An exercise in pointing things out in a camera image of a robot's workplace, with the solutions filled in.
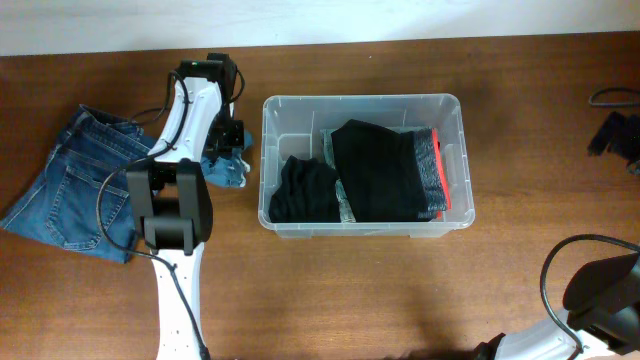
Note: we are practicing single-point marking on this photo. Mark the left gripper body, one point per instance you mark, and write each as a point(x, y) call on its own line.
point(223, 131)

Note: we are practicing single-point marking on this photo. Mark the small blue garment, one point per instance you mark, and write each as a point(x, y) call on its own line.
point(228, 172)

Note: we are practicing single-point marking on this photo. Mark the black garment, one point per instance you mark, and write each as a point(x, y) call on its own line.
point(307, 193)

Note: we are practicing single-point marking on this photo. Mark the light blue jeans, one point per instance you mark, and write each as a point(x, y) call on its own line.
point(345, 205)

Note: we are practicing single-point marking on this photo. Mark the dark blue jeans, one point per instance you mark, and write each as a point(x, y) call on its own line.
point(59, 208)

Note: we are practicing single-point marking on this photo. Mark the black shorts with red waistband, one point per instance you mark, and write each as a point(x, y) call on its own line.
point(385, 175)

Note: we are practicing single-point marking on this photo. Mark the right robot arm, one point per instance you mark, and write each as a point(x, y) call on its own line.
point(599, 315)

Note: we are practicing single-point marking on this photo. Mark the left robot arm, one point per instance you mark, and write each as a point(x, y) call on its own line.
point(172, 209)

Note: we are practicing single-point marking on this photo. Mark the clear plastic storage bin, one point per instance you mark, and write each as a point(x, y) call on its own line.
point(293, 126)

